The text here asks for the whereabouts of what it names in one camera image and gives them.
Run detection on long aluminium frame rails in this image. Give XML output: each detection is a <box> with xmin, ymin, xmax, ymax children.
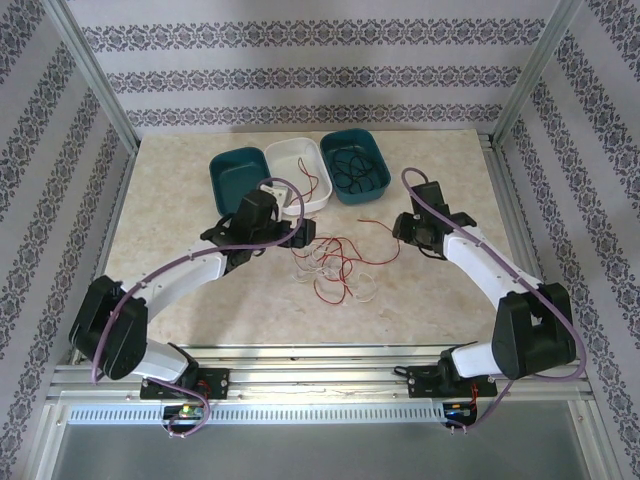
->
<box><xmin>47</xmin><ymin>343</ymin><xmax>596</xmax><ymax>404</ymax></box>

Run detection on aluminium frame post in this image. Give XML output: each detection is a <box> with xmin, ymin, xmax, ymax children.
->
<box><xmin>492</xmin><ymin>0</ymin><xmax>586</xmax><ymax>146</ymax></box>
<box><xmin>42</xmin><ymin>0</ymin><xmax>140</xmax><ymax>154</ymax></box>

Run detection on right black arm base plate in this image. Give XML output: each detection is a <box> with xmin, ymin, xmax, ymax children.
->
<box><xmin>407</xmin><ymin>364</ymin><xmax>497</xmax><ymax>399</ymax></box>

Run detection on thin white cable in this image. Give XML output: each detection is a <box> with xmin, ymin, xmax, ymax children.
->
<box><xmin>292</xmin><ymin>247</ymin><xmax>324</xmax><ymax>285</ymax></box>
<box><xmin>349</xmin><ymin>272</ymin><xmax>377</xmax><ymax>305</ymax></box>
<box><xmin>307</xmin><ymin>249</ymin><xmax>346</xmax><ymax>282</ymax></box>

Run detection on teal plastic bin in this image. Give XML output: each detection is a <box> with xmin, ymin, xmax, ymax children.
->
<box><xmin>318</xmin><ymin>127</ymin><xmax>390</xmax><ymax>206</ymax></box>
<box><xmin>208</xmin><ymin>146</ymin><xmax>274</xmax><ymax>215</ymax></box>

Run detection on aluminium side rail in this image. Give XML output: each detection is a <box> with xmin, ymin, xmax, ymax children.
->
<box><xmin>69</xmin><ymin>147</ymin><xmax>139</xmax><ymax>364</ymax></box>
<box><xmin>477</xmin><ymin>130</ymin><xmax>569</xmax><ymax>361</ymax></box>

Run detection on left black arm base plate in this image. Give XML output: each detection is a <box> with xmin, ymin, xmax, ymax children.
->
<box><xmin>139</xmin><ymin>367</ymin><xmax>231</xmax><ymax>400</ymax></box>

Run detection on grey metal panel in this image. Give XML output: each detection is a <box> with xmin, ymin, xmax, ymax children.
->
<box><xmin>49</xmin><ymin>423</ymin><xmax>589</xmax><ymax>480</ymax></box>

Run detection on thin black cable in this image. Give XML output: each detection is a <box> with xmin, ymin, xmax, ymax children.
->
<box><xmin>332</xmin><ymin>164</ymin><xmax>377</xmax><ymax>195</ymax></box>
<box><xmin>333</xmin><ymin>145</ymin><xmax>374</xmax><ymax>176</ymax></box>

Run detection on thin red cable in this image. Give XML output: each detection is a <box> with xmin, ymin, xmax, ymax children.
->
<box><xmin>357</xmin><ymin>218</ymin><xmax>402</xmax><ymax>267</ymax></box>
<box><xmin>297</xmin><ymin>157</ymin><xmax>320</xmax><ymax>202</ymax></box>
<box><xmin>312</xmin><ymin>237</ymin><xmax>374</xmax><ymax>307</ymax></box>

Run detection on white plastic bin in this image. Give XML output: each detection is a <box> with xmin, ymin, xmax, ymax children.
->
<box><xmin>263</xmin><ymin>137</ymin><xmax>334</xmax><ymax>216</ymax></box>

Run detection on white slotted cable duct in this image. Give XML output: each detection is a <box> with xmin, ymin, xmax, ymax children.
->
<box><xmin>67</xmin><ymin>403</ymin><xmax>446</xmax><ymax>425</ymax></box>

